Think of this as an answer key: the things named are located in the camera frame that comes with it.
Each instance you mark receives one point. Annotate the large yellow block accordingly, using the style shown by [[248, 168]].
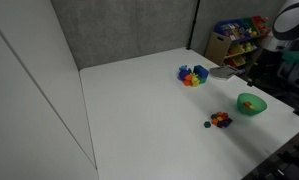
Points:
[[195, 80]]

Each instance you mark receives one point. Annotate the small purple block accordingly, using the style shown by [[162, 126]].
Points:
[[226, 123]]

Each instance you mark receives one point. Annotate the green storage bin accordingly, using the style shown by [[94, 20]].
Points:
[[249, 26]]

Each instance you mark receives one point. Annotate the blue storage bin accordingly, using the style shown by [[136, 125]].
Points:
[[230, 30]]

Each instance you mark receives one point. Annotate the small dark green hexagon block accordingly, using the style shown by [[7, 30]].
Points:
[[207, 124]]

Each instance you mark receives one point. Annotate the large orange block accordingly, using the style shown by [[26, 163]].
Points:
[[188, 77]]

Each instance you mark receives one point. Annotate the black vertical pole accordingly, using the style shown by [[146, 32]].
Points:
[[192, 26]]

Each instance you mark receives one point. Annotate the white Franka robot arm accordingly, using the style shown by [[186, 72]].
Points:
[[290, 18]]

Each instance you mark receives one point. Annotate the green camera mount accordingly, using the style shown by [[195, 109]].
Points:
[[297, 56]]

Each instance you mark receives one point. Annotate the small blue block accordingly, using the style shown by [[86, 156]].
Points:
[[229, 119]]

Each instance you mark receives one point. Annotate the small orange block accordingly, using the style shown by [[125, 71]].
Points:
[[215, 122], [219, 113], [247, 104]]

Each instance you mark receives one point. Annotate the large blue cube block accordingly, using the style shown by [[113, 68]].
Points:
[[200, 71]]

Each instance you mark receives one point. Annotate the grey metal mounting plate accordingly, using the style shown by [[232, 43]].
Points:
[[222, 72]]

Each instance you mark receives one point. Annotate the small maroon block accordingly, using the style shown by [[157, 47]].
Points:
[[220, 124]]

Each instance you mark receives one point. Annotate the small red block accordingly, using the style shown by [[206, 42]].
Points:
[[225, 115]]

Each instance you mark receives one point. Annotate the wooden toy storage shelf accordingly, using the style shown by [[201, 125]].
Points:
[[218, 46]]

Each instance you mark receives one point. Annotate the green plastic bowl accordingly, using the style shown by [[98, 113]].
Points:
[[252, 110]]

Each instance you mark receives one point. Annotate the yellow storage bin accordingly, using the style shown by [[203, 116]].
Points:
[[237, 61], [239, 48]]

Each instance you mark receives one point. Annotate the large purple block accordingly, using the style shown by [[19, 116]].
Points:
[[183, 74]]

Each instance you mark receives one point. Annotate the yellow sticky note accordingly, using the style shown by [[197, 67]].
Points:
[[207, 64]]

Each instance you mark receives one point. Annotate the red storage bin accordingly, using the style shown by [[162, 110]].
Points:
[[259, 24]]

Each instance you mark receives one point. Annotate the large red block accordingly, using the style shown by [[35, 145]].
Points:
[[187, 82]]

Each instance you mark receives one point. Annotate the large green block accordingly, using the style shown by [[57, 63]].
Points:
[[203, 80]]

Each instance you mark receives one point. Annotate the large light blue gear block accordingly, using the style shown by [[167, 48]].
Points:
[[183, 68]]

